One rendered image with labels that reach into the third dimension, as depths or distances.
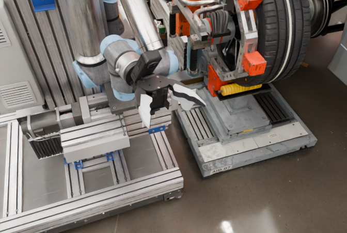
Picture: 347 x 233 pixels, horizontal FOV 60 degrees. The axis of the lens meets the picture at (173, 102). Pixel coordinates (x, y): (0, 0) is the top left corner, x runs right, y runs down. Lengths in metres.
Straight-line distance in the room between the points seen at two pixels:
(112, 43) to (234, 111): 1.36
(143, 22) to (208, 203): 1.28
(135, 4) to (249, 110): 1.35
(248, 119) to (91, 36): 1.29
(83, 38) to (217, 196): 1.28
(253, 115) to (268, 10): 0.87
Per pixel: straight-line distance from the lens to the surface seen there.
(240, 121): 2.04
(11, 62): 1.32
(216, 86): 1.84
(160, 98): 0.73
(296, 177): 2.16
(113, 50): 0.83
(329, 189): 2.19
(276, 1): 1.46
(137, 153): 1.87
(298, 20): 1.51
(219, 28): 1.41
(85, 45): 1.09
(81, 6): 1.02
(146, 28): 0.94
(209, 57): 1.86
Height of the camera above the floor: 1.72
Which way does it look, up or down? 45 degrees down
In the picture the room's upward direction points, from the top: straight up
